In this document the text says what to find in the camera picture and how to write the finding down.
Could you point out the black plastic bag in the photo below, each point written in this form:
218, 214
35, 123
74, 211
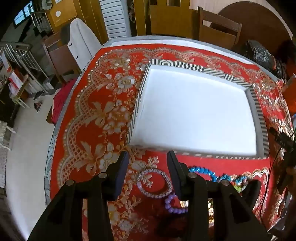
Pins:
261, 54

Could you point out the white tray with striped border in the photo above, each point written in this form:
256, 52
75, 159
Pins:
196, 111

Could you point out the yellow wooden chair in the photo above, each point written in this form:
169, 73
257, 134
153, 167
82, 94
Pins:
171, 20

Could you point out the metal stair railing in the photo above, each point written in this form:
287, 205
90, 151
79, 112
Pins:
20, 53

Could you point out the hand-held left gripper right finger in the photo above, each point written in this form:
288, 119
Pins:
177, 180

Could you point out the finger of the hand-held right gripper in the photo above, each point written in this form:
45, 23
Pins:
281, 139

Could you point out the red cloth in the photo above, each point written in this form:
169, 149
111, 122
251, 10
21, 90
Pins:
63, 99

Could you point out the dark slipper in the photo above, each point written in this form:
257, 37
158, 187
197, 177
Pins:
37, 105

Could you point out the white louvred door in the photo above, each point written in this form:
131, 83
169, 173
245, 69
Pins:
114, 18

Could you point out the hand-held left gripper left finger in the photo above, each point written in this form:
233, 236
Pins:
119, 178

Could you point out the round dark wooden table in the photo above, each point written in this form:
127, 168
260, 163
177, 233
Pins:
256, 20

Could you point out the yellow wooden cabinet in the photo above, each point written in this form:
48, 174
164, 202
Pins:
69, 11

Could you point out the orange plastic crate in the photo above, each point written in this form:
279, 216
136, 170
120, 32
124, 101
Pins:
290, 92

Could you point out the silver woven bangle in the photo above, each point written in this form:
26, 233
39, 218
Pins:
154, 196

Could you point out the black case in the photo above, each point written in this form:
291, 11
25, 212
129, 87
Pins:
253, 194

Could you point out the brown slatted wooden chair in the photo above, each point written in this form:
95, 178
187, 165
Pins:
219, 27

